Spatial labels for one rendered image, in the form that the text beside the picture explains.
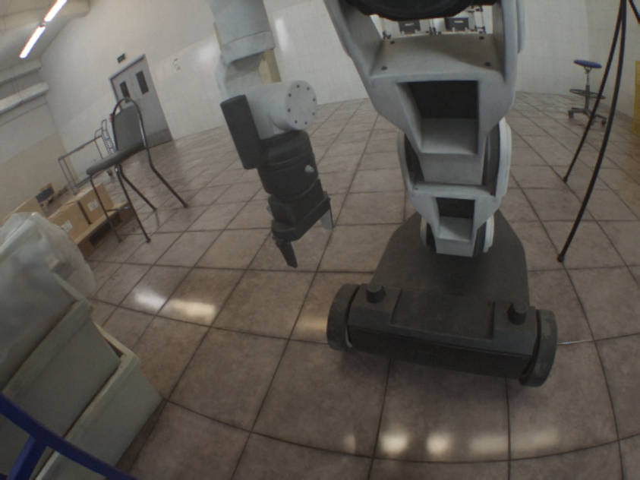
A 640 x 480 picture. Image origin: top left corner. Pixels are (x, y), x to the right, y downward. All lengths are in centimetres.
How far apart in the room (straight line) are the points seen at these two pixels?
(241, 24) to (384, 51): 17
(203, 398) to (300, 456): 37
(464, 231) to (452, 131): 34
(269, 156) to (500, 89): 29
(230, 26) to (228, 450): 91
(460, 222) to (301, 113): 49
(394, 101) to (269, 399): 80
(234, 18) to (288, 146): 18
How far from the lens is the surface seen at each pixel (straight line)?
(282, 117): 36
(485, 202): 57
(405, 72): 31
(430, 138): 45
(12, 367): 85
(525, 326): 72
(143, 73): 743
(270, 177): 42
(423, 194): 57
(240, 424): 90
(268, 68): 509
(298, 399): 87
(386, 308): 72
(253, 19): 39
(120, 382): 92
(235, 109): 37
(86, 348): 87
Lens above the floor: 76
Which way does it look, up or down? 34 degrees down
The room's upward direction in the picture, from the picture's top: 15 degrees counter-clockwise
